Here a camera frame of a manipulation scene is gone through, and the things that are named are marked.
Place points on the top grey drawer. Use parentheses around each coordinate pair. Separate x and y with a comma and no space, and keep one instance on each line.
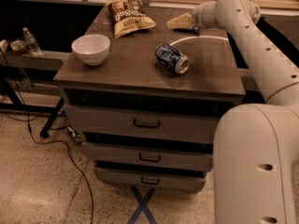
(142,124)

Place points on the blue soda can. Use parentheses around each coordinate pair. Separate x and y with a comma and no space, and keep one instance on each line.
(172,59)

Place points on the clear water bottle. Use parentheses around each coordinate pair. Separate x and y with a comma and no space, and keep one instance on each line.
(31,41)

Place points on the middle grey drawer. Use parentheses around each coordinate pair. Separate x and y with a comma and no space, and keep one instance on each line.
(148,157)

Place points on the brown chip bag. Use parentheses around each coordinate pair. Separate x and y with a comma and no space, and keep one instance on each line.
(127,17)

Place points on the dark blue snack bar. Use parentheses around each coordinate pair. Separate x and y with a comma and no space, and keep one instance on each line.
(190,31)

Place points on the grey side bench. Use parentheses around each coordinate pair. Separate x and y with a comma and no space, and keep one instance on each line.
(47,60)

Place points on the bottom grey drawer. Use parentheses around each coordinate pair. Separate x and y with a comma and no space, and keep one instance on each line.
(193,184)

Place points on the small round tray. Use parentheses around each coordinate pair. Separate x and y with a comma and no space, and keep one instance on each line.
(13,47)

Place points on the grey drawer cabinet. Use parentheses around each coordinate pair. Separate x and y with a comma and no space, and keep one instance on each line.
(131,78)

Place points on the grey drawer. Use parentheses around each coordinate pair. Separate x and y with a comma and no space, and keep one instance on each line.
(148,157)
(193,184)
(142,124)

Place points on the white bowl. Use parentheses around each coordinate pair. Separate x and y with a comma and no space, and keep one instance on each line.
(91,49)

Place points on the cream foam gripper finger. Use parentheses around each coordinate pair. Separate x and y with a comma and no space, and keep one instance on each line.
(183,21)

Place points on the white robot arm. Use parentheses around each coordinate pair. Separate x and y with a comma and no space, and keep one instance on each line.
(255,145)

